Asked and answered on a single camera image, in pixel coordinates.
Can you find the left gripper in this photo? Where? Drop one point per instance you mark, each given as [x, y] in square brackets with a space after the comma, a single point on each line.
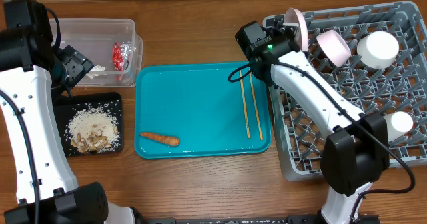
[78, 64]

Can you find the white tissue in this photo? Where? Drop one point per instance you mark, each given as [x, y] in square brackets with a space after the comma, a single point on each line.
[96, 71]

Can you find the red foil wrapper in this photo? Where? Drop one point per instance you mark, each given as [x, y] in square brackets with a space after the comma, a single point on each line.
[120, 55]

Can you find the rice and food scraps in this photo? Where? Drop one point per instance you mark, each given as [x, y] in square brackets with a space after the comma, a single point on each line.
[93, 130]

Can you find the pink plate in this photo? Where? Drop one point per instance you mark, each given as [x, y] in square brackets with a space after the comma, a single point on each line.
[294, 18]

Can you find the pink bowl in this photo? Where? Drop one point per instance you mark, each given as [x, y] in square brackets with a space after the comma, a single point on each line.
[334, 47]

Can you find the large white bowl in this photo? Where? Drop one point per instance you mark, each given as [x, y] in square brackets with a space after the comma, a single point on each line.
[378, 50]

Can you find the small white cup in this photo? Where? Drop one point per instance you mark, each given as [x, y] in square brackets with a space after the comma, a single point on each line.
[398, 124]

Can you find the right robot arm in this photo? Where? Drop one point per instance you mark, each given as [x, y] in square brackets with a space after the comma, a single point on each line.
[355, 154]

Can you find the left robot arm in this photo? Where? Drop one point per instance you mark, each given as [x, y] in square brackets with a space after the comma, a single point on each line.
[35, 71]

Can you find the grey dishwasher rack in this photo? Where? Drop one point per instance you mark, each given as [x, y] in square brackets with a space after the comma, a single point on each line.
[399, 87]

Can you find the clear plastic bin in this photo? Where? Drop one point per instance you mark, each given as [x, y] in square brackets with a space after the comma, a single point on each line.
[94, 38]

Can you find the black tray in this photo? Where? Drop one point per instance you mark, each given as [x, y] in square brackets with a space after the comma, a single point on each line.
[66, 108]

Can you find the orange carrot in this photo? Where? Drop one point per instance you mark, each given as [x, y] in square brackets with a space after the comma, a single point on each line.
[164, 139]

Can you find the teal serving tray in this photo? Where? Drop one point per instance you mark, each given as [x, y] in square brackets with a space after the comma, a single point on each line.
[197, 104]

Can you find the left wooden chopstick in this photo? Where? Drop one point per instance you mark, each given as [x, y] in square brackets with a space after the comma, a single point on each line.
[244, 105]

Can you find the wooden chopstick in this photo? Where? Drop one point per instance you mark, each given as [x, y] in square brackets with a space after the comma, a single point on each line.
[256, 108]
[244, 105]

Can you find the right wooden chopstick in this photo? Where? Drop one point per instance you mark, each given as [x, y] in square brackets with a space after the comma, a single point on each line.
[256, 108]

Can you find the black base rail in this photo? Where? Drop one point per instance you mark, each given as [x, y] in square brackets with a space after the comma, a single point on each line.
[292, 219]

